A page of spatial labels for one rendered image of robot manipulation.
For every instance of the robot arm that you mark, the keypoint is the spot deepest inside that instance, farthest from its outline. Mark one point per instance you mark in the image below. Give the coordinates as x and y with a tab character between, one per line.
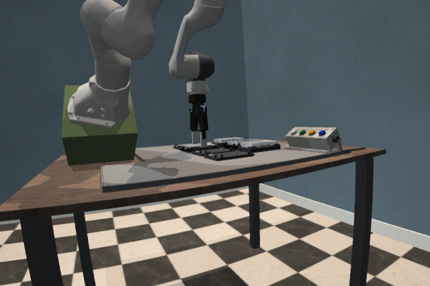
118	34

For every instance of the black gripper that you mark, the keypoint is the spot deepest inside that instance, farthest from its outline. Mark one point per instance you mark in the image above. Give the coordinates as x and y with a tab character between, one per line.
198	113

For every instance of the grey button panel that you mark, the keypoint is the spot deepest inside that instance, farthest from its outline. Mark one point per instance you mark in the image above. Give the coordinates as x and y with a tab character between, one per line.
316	139

